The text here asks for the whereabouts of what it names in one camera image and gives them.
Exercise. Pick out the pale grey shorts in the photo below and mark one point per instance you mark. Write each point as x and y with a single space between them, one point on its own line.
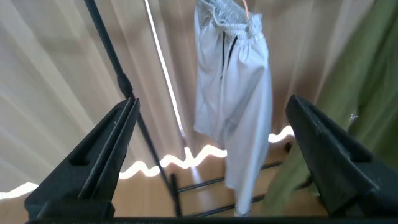
236 93

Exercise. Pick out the green garment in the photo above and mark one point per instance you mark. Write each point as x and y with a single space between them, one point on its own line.
367 77

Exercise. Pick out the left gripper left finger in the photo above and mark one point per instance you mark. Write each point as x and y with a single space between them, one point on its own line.
62 193

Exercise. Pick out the black clothes rack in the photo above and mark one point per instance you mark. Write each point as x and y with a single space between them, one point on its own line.
124 84

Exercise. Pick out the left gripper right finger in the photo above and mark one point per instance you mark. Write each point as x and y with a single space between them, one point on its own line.
339 174

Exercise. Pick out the pink clothes hanger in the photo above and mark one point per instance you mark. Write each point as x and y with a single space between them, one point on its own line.
245 7

